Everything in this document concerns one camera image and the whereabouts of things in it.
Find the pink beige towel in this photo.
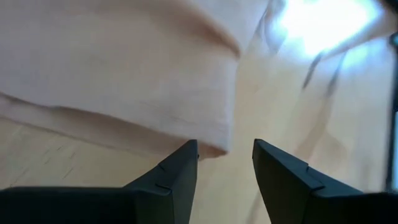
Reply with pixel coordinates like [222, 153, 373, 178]
[0, 0, 272, 161]

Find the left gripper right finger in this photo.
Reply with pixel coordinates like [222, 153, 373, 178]
[252, 138, 326, 224]

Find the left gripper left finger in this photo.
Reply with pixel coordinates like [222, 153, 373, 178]
[124, 139, 200, 224]

